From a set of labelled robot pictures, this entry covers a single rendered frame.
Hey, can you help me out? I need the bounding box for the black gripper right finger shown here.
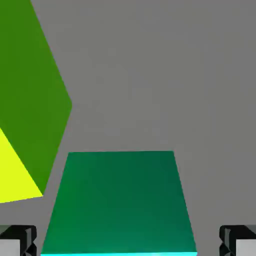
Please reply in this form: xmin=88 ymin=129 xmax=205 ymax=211
xmin=218 ymin=224 xmax=256 ymax=256

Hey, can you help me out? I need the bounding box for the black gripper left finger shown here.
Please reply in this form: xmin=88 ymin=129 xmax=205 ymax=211
xmin=0 ymin=224 xmax=38 ymax=256

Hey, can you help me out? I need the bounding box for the small teal cube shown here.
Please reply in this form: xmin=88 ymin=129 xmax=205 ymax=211
xmin=40 ymin=150 xmax=198 ymax=256

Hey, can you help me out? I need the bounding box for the large yellow-green box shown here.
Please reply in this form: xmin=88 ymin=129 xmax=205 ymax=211
xmin=0 ymin=0 xmax=73 ymax=204

